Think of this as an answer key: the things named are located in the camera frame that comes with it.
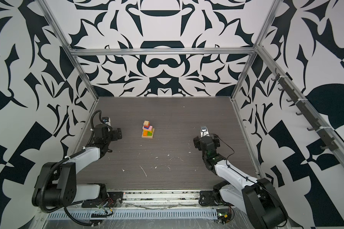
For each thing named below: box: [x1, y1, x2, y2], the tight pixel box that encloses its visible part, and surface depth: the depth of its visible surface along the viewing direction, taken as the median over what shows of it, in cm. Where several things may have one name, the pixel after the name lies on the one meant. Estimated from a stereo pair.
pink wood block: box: [142, 125, 153, 131], surface depth 96 cm
